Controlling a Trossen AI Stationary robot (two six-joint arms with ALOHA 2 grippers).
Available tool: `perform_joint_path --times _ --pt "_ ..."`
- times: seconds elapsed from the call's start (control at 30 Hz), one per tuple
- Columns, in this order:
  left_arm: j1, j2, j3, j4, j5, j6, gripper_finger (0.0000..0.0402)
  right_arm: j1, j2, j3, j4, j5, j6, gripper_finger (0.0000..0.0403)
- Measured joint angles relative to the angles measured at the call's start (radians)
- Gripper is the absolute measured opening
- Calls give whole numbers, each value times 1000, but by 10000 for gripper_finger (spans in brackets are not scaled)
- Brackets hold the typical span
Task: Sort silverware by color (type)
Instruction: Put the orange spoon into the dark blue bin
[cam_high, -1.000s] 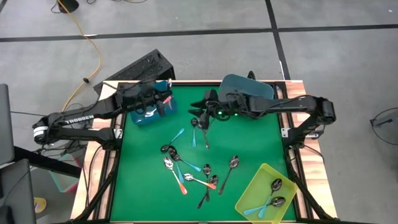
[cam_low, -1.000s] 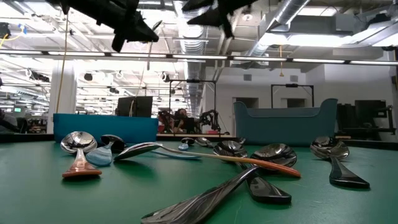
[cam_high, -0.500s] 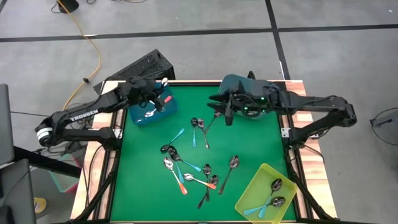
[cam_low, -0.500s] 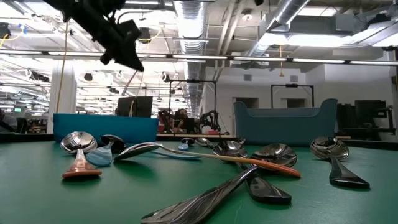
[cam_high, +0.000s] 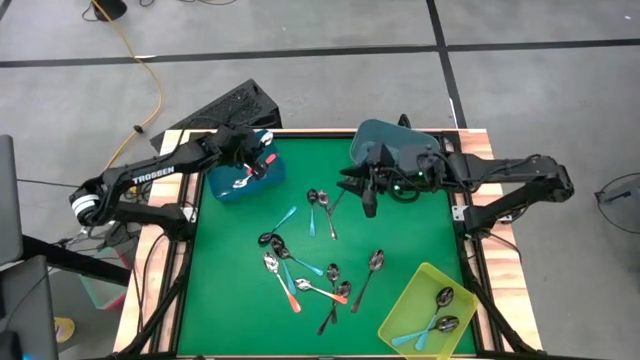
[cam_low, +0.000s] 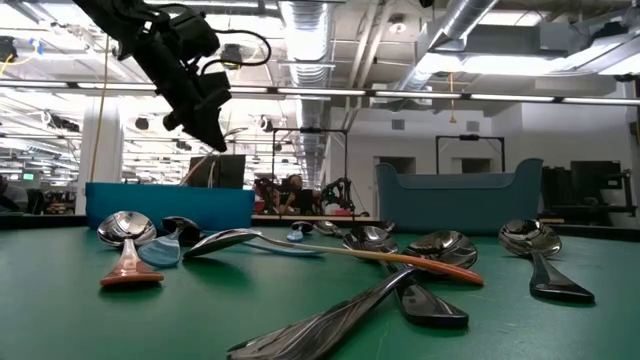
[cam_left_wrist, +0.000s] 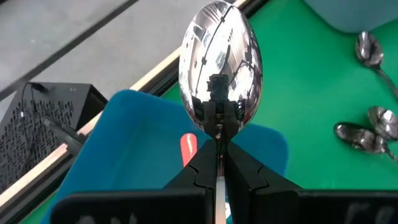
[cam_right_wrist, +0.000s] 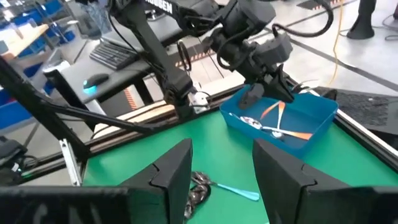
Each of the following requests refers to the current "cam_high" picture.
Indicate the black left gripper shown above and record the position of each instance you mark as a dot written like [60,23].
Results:
[237,145]

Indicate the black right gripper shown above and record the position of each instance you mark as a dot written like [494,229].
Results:
[405,167]

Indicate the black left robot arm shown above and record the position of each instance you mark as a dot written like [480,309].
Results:
[152,175]

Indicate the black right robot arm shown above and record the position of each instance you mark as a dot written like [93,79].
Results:
[500,167]

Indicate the blue rectangular tray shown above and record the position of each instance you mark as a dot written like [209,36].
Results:
[220,187]

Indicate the teal grey oval bin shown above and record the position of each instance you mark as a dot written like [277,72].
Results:
[380,132]

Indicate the black perforated computer case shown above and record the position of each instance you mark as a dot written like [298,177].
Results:
[235,107]

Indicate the small black clamp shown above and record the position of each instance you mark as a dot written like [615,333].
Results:
[405,121]

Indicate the green table mat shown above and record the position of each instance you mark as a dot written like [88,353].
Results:
[225,275]

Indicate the yellow translucent tray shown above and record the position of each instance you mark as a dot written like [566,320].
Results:
[405,310]

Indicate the black desk beam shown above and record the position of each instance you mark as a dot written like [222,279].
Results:
[75,260]

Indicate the black round stand base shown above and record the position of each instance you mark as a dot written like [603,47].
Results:
[110,7]

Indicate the light grey panel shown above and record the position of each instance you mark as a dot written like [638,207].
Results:
[10,200]

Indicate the yellow round floor sticker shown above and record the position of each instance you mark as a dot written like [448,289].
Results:
[65,330]

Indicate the dark grey panel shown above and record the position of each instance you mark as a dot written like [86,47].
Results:
[25,310]

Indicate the black aluminium table frame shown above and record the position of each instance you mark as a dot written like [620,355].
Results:
[310,134]

